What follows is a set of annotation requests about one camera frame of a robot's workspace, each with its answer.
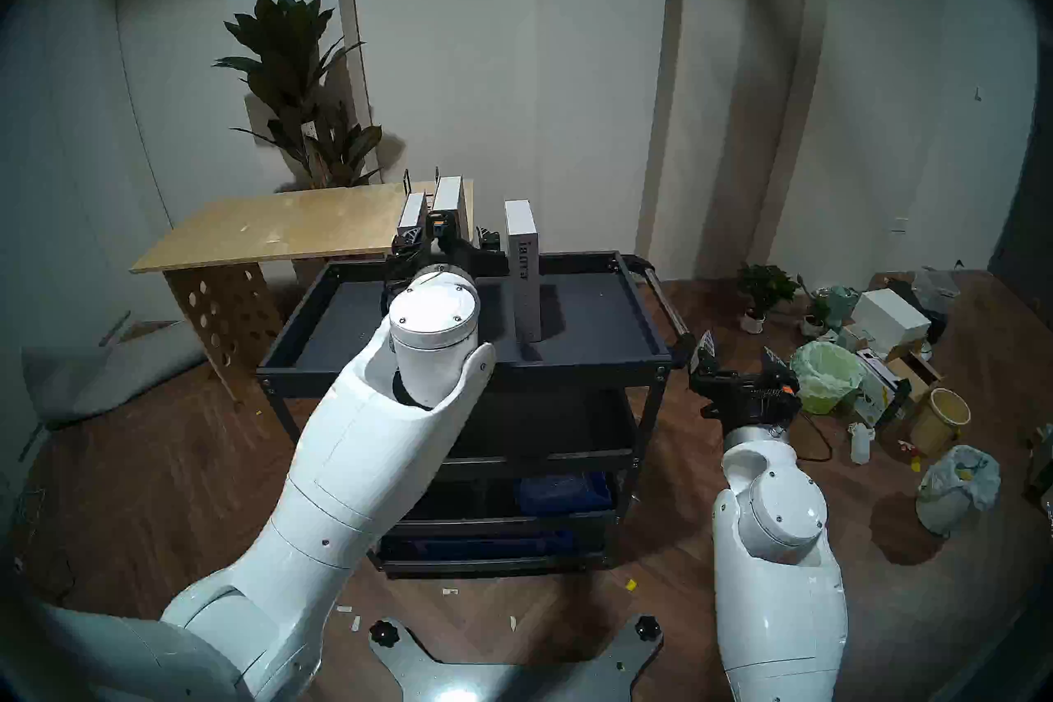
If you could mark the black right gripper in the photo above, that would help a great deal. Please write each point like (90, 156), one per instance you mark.
(740, 396)

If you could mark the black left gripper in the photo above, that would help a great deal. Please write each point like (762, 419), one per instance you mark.
(461, 256)

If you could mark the tall brown HOMES book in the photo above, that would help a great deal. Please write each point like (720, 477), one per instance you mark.
(448, 197)

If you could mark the white ianra book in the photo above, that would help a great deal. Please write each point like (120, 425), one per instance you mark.
(522, 281)

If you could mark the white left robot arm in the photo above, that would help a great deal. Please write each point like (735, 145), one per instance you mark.
(362, 462)

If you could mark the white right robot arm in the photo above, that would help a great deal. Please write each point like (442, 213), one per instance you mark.
(777, 528)

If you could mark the grey Discontent book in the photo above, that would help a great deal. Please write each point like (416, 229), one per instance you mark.
(411, 211)

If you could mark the bushy green potted plant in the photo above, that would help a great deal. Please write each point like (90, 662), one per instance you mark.
(765, 285)

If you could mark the bin with green bag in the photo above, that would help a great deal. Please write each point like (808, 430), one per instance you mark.
(825, 378)

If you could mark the small sparse potted plant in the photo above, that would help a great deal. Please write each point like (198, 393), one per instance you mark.
(814, 314)

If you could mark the teal watering can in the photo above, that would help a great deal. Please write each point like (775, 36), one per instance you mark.
(841, 301)

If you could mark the green and white carton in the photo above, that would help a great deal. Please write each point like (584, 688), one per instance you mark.
(876, 389)

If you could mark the small white bottle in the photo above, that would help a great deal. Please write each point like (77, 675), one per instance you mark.
(860, 447)

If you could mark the white cardboard box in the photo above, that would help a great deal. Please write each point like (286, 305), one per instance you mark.
(890, 319)

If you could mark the black metal utility cart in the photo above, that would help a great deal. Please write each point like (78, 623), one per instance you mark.
(592, 314)

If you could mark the open brown cardboard box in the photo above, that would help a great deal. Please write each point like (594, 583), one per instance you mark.
(915, 373)

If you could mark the light plywood table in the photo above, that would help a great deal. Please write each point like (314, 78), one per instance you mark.
(280, 223)

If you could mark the tan paper bucket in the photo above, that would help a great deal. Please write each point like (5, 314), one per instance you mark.
(938, 425)

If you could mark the clear plastic container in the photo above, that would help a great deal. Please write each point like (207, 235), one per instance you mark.
(935, 289)

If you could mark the small blue plastic bin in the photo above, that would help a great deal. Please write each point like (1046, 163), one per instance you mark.
(568, 493)

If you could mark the bin with white bag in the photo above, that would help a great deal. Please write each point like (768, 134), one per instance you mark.
(954, 491)

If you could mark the tall dark-leaved potted plant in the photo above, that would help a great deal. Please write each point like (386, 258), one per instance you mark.
(284, 50)

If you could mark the black star knob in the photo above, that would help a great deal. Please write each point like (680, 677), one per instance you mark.
(383, 633)
(648, 629)

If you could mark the wide blue plastic bin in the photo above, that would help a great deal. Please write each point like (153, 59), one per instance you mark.
(494, 544)

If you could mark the grey rolled floor mat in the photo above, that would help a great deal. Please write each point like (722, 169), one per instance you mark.
(90, 379)

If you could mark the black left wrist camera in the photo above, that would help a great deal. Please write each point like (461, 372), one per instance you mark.
(437, 221)

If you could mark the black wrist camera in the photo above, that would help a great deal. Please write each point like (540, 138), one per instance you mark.
(783, 389)
(437, 221)

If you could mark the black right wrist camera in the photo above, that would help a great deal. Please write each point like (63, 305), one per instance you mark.
(783, 389)

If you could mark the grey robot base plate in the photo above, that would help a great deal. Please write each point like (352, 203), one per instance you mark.
(526, 680)

